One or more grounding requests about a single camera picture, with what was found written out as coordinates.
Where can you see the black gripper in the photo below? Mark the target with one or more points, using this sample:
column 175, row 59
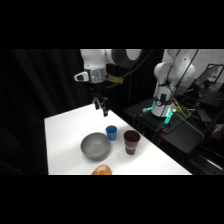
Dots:
column 97, row 88

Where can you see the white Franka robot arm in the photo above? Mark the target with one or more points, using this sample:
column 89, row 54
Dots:
column 96, row 58

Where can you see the blue plastic cup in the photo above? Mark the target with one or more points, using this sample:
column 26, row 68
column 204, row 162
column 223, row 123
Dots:
column 111, row 133

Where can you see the grey bowl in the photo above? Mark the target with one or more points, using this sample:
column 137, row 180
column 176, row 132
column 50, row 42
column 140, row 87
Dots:
column 95, row 145

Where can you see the orange bread piece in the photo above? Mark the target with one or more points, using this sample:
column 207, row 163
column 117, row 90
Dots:
column 102, row 170

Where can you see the black curtain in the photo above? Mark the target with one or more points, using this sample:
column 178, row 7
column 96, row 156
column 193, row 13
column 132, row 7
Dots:
column 33, row 100

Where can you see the black robot stand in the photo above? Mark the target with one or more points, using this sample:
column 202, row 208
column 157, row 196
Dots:
column 181, row 133

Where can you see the black monitor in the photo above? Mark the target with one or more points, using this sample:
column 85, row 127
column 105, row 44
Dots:
column 208, row 75

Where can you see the tan wrist camera mount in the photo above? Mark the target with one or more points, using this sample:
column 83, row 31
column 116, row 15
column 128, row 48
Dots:
column 115, row 79

